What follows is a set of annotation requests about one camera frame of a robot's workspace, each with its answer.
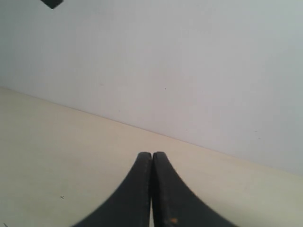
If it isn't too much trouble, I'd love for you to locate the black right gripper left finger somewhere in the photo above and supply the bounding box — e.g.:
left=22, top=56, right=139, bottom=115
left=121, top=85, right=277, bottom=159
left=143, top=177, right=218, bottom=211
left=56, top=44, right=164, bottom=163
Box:
left=75, top=152, right=152, bottom=227

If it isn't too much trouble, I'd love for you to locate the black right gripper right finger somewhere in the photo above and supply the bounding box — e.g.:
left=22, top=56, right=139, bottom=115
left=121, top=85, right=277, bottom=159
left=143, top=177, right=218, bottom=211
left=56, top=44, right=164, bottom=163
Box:
left=151, top=152, right=234, bottom=227

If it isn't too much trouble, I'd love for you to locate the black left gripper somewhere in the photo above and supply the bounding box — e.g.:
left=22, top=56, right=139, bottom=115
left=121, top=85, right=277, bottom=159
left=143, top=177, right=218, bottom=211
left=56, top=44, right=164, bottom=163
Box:
left=41, top=0, right=63, bottom=9

